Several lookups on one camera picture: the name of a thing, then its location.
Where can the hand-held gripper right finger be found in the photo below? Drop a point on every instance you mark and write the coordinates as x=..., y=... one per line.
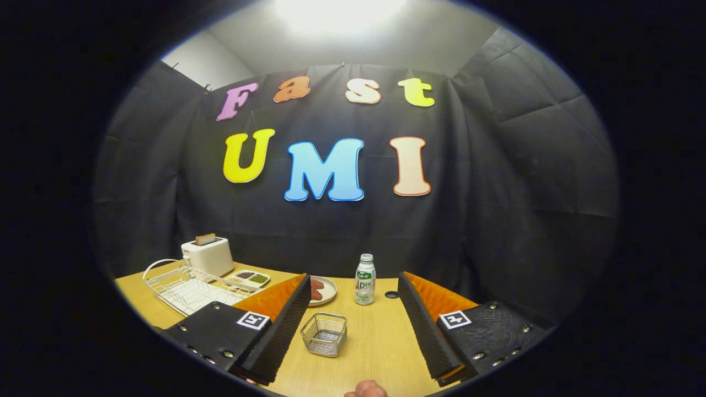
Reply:
x=424, y=325

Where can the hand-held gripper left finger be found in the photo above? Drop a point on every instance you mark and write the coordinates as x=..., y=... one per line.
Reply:
x=287, y=325

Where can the beige round plate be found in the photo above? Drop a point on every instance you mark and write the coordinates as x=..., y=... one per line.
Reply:
x=330, y=289

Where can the red meat slice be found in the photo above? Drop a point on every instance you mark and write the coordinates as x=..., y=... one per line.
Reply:
x=316, y=295
x=318, y=284

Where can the white divided bean tray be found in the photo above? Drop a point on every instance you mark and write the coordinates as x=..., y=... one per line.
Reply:
x=251, y=277

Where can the white green milk bottle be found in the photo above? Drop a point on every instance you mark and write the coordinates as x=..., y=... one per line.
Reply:
x=365, y=284

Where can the white toaster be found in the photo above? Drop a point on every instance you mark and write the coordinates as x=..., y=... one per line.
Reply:
x=209, y=258

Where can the brown toast slice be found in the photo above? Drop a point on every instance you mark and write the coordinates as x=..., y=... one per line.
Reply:
x=206, y=239

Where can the black backdrop cloth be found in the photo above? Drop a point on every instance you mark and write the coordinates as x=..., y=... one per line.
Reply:
x=496, y=193

